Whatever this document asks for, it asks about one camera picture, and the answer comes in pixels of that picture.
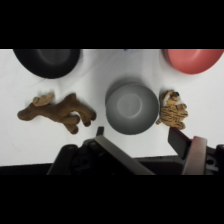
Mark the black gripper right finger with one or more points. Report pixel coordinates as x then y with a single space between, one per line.
195 156

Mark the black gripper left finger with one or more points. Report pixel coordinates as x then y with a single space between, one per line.
120 151

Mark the grey bowl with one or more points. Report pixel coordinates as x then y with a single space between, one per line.
131 108

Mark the pink bowl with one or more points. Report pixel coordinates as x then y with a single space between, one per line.
196 61

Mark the black bowl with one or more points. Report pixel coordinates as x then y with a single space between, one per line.
46 63

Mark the striped tiger plush toy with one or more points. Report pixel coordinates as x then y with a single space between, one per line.
171 111

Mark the brown plush toy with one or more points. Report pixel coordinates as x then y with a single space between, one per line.
56 111

